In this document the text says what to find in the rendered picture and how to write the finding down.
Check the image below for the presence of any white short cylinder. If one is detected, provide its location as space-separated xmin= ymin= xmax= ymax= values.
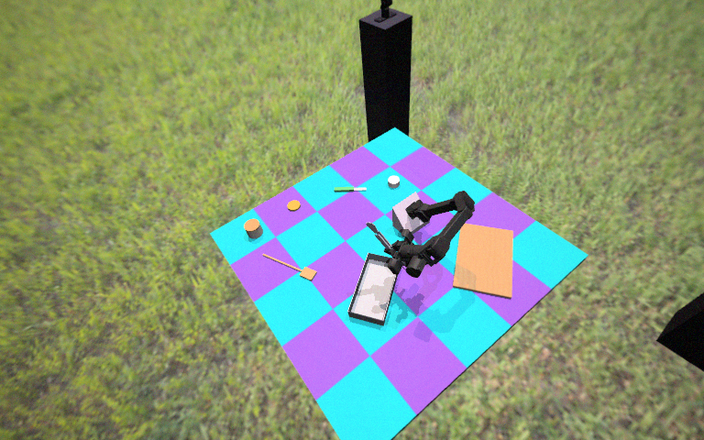
xmin=388 ymin=175 xmax=400 ymax=188

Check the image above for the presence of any wooden board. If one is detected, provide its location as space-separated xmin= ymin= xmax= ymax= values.
xmin=453 ymin=224 xmax=513 ymax=299

